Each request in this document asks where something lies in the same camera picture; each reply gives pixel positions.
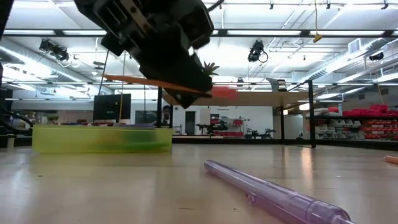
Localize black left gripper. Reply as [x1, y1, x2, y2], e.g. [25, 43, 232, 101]
[73, 0, 215, 110]

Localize translucent yellow-green pencil case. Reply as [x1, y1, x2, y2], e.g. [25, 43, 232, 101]
[32, 123, 174, 155]

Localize translucent purple pen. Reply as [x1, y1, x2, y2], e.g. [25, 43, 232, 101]
[203, 159, 357, 224]

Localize potted succulent plant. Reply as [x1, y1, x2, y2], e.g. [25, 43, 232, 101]
[201, 61, 221, 78]

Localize person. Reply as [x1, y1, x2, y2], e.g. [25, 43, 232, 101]
[161, 105, 172, 126]

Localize red and black equipment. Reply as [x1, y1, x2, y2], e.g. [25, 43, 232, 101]
[195, 116, 246, 138]

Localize wooden shelf riser black legs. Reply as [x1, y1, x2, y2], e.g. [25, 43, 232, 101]
[157, 79, 317, 149]

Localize black monitor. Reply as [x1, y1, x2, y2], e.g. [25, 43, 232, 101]
[93, 93, 132, 123]

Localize shelving with red bins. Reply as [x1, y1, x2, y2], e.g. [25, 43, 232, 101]
[313, 104, 398, 141]

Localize black hanging cable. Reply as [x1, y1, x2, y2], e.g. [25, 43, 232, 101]
[98, 49, 110, 96]

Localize black overhead frame bar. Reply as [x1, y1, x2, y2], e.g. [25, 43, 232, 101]
[2, 29, 398, 39]

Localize yellow hanging cord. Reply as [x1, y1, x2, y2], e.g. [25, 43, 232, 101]
[312, 0, 323, 44]

